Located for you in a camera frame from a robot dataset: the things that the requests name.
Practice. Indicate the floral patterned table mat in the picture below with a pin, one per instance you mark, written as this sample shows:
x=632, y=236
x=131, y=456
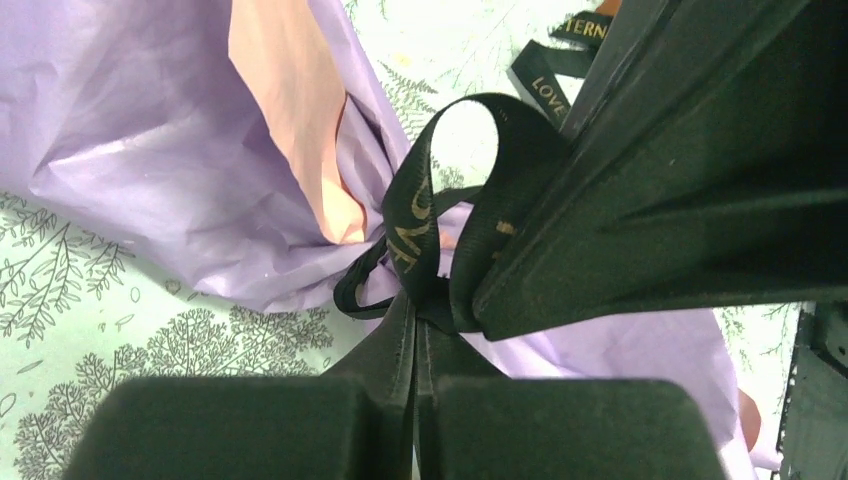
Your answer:
x=99, y=331

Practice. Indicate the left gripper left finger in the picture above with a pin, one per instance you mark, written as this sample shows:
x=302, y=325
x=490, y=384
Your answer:
x=352, y=422

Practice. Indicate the black mounting base rail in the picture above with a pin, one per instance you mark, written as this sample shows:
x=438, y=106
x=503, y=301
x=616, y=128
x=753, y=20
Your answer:
x=813, y=430

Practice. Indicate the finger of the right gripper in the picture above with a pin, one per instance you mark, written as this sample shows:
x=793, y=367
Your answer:
x=716, y=175
x=635, y=27

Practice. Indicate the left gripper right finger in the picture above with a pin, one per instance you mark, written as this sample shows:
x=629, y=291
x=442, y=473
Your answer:
x=475, y=423

